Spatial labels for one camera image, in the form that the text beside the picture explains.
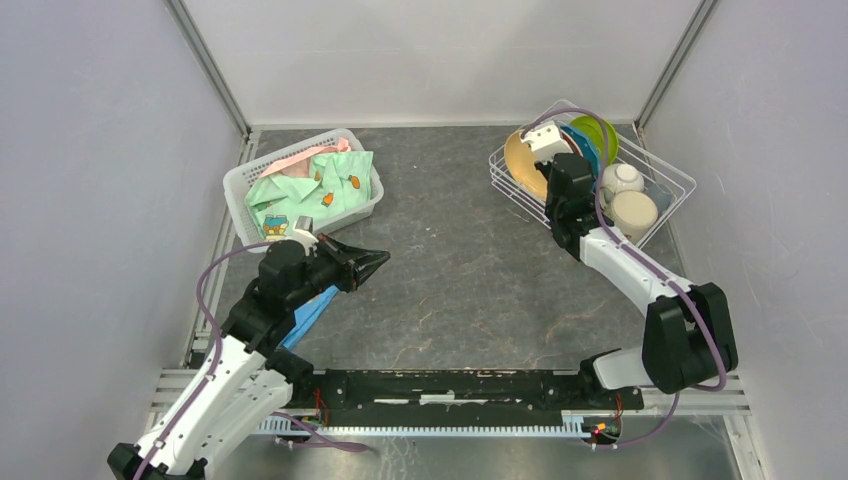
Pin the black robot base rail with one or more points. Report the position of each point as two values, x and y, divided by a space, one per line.
464 399

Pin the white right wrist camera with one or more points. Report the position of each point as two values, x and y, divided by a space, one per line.
545 141

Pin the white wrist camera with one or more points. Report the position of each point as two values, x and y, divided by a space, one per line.
301 228
545 141

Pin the pink cloth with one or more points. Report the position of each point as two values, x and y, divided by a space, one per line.
281 164

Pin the lime green plate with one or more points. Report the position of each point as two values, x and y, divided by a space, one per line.
601 134

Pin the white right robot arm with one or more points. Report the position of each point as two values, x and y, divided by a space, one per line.
688 340

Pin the aluminium corner post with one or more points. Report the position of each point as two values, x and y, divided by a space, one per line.
691 33
203 55

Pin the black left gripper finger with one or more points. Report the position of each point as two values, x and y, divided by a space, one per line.
367 266
354 257

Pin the white plastic basket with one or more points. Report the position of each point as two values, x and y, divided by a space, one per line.
238 181

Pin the green printed cloth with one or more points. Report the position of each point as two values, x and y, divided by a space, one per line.
334 184

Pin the blue dotted plate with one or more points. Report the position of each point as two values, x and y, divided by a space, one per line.
587 148

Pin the white round bowl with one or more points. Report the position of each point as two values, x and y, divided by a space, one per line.
620 177

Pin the white wire dish rack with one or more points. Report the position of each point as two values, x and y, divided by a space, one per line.
653 169

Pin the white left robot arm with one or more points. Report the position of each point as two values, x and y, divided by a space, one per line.
247 374

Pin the green interior mug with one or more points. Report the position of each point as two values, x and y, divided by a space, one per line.
633 213

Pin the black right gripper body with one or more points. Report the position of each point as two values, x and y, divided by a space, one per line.
551 209

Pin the blue printed cloth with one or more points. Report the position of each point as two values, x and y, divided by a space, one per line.
307 315

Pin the orange plate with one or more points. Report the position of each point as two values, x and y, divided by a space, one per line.
521 163

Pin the aluminium corner post right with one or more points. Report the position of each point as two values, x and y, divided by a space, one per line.
691 33

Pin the aluminium corner post left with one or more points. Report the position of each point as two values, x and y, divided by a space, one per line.
203 55

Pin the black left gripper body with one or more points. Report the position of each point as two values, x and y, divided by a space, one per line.
326 271

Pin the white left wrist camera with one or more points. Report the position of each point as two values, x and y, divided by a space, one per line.
301 228

